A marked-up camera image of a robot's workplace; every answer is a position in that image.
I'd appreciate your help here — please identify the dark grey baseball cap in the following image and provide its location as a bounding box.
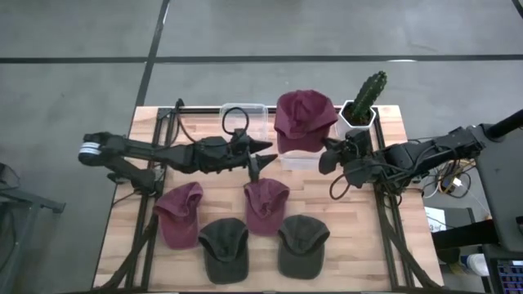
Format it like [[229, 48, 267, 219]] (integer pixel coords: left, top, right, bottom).
[[277, 214, 331, 280], [198, 217, 250, 285]]

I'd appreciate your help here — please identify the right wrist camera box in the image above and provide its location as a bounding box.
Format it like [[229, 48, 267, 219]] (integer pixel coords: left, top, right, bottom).
[[346, 129, 371, 155]]

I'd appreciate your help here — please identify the keyboard with coloured keys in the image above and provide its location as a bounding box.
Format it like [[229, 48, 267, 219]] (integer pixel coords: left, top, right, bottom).
[[496, 259, 523, 294]]

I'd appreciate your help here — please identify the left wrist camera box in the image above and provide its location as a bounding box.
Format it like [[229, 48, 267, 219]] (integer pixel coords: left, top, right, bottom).
[[231, 128, 251, 145]]

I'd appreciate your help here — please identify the white hexagonal plant pot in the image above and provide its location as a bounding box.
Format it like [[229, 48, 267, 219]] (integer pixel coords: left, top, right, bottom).
[[335, 100, 378, 140]]

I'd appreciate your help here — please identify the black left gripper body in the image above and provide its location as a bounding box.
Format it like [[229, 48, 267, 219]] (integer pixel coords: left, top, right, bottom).
[[195, 136, 253, 173]]

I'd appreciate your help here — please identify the dark grey metal stand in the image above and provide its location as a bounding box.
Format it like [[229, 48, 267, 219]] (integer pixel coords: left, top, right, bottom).
[[0, 163, 66, 294]]

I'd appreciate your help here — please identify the tangled cable bundle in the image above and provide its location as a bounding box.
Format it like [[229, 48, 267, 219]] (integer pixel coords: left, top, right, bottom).
[[420, 158, 480, 201]]

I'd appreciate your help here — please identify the black right camera cable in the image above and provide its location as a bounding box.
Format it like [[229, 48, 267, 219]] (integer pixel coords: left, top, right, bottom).
[[329, 163, 369, 201]]

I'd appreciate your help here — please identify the clear plastic bin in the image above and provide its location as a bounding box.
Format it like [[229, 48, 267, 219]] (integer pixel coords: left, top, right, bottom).
[[219, 102, 270, 142], [279, 149, 328, 172]]

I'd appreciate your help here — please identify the black camera cable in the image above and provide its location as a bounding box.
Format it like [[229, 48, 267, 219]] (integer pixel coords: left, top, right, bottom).
[[329, 163, 369, 201], [221, 106, 250, 136]]

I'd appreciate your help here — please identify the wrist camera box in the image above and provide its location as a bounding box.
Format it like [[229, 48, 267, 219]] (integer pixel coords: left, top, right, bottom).
[[231, 128, 251, 145], [346, 129, 371, 155]]

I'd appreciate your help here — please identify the black pole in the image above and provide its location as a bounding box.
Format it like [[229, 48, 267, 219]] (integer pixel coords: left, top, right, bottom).
[[485, 108, 523, 140]]

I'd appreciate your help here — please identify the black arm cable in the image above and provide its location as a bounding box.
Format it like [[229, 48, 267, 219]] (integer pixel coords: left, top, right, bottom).
[[173, 97, 205, 145]]

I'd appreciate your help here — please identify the maroon baseball cap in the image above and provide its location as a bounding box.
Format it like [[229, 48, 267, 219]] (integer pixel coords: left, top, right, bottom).
[[273, 89, 339, 155], [244, 177, 291, 237], [153, 181, 204, 250]]

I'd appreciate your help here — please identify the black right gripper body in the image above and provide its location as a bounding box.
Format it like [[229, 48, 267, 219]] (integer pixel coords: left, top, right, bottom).
[[338, 149, 387, 189]]

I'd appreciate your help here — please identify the black left camera cable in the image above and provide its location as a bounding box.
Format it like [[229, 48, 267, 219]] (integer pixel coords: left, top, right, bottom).
[[221, 106, 250, 136]]

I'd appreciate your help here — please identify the white paper sheet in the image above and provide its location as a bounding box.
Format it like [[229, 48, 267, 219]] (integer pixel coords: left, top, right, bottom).
[[424, 206, 449, 234]]

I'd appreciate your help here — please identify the green cactus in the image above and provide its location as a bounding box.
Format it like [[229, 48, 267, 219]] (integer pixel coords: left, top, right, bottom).
[[350, 70, 388, 123]]

